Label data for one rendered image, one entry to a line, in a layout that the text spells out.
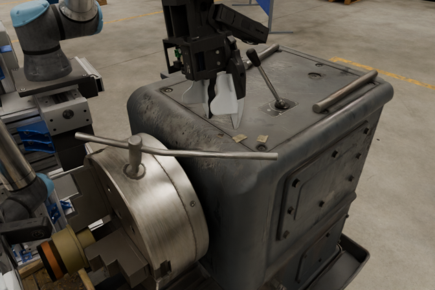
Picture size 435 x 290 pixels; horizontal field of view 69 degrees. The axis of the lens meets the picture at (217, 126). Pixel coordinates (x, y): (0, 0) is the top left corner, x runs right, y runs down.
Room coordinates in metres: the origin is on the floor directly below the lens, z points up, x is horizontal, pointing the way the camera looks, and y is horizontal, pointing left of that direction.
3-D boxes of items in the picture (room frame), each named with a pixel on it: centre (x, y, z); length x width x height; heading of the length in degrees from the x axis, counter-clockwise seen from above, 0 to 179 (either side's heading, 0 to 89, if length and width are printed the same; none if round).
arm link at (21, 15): (1.04, 0.59, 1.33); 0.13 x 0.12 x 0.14; 125
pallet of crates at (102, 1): (7.17, 3.15, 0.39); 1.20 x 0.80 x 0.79; 141
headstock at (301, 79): (0.75, -0.12, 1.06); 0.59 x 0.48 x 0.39; 131
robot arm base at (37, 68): (1.03, 0.59, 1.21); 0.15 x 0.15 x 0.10
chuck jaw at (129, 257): (0.36, 0.17, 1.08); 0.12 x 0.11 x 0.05; 41
